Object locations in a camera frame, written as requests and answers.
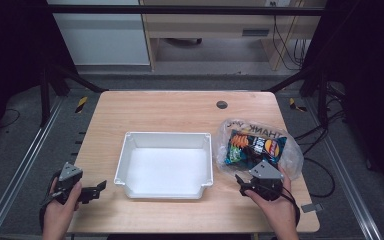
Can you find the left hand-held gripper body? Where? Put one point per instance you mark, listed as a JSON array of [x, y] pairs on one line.
[[70, 174]]

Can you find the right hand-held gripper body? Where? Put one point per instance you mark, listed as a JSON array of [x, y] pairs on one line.
[[266, 181]]

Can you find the clear plastic bag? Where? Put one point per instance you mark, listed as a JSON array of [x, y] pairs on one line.
[[290, 156]]

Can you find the person's left hand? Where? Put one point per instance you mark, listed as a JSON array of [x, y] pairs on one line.
[[60, 213]]

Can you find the person's right hand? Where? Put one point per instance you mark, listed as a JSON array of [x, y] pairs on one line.
[[276, 213]]

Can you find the green snack packet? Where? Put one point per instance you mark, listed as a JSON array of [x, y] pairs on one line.
[[236, 156]]

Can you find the dark blue chip packet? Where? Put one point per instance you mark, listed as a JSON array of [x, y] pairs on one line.
[[260, 146]]

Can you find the white plastic bin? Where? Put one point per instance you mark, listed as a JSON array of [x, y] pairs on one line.
[[166, 166]]

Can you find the yellow black striped marker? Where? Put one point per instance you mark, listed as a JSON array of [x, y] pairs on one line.
[[81, 104], [295, 105]]

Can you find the black metal stand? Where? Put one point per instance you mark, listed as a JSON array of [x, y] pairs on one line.
[[316, 93], [46, 96]]

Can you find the white cabinet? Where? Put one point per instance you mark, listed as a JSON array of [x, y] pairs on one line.
[[103, 36]]

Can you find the aluminium floor rail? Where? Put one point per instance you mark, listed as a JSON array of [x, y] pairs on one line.
[[346, 173], [20, 166]]

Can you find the grey metal bracket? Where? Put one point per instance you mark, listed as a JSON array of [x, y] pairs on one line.
[[312, 207]]

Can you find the black horizontal frame bar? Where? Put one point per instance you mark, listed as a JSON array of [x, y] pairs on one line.
[[180, 10]]

